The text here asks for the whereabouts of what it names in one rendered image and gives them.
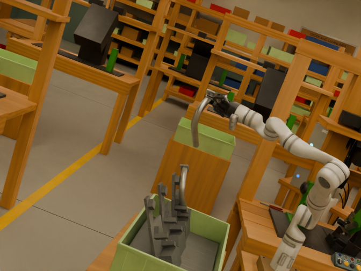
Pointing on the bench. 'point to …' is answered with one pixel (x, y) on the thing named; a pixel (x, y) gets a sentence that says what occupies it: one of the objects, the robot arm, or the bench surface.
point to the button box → (344, 262)
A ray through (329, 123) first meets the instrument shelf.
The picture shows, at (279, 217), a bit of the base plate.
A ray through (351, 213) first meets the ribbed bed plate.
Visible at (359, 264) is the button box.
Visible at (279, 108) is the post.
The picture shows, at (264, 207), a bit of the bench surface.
